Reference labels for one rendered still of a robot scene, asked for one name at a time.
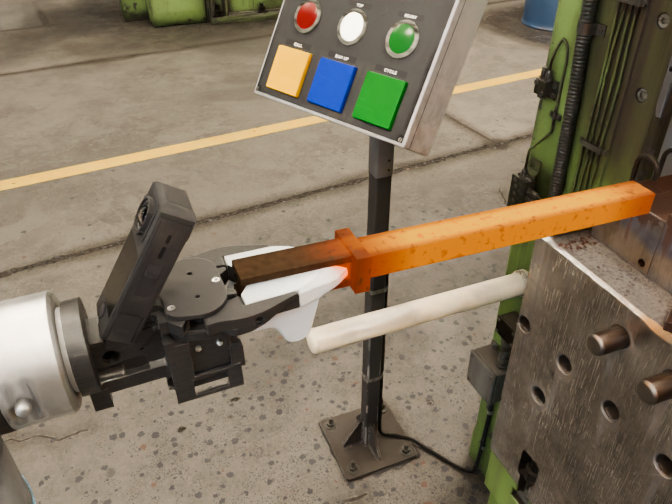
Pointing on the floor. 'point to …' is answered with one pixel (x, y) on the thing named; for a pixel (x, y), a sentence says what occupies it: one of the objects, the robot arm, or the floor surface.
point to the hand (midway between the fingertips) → (327, 260)
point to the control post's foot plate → (359, 466)
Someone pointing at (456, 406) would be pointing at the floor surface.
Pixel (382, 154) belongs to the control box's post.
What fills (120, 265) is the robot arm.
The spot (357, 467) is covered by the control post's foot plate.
